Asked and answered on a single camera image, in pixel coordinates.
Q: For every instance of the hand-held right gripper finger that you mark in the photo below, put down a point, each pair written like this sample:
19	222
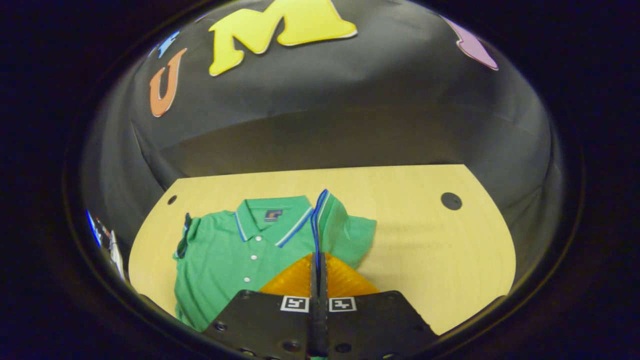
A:
314	285
323	285

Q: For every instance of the green T-shirt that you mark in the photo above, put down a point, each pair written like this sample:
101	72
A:
225	260

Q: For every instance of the black backdrop cloth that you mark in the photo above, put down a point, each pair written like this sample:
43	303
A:
350	100

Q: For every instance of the white object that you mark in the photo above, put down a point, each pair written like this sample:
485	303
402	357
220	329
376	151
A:
118	260

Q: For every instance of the bright display screen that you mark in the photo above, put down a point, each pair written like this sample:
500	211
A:
100	232

